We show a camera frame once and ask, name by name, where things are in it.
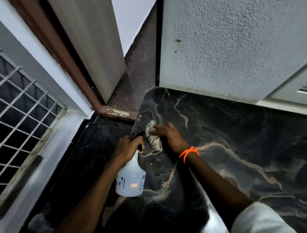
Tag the person's left hand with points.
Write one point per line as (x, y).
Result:
(126, 148)

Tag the person's right hand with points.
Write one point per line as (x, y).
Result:
(171, 136)

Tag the person's left fingers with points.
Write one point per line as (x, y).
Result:
(139, 142)

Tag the person's right fingers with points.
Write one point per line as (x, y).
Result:
(159, 130)

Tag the white cleaning cloth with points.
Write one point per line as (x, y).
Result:
(153, 138)

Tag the translucent white spray bottle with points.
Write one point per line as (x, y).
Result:
(130, 176)

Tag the person's right forearm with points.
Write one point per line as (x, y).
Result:
(215, 182)

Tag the person's left forearm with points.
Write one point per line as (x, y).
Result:
(94, 194)

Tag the orange thread wristband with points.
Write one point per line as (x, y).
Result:
(188, 153)

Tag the grey door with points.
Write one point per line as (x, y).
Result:
(96, 45)

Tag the white metal window grille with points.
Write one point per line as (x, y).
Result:
(22, 120)

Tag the white shirt sleeve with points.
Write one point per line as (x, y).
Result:
(259, 219)

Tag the brown door frame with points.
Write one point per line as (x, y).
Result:
(69, 64)

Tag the white window frame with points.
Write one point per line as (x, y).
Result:
(285, 96)

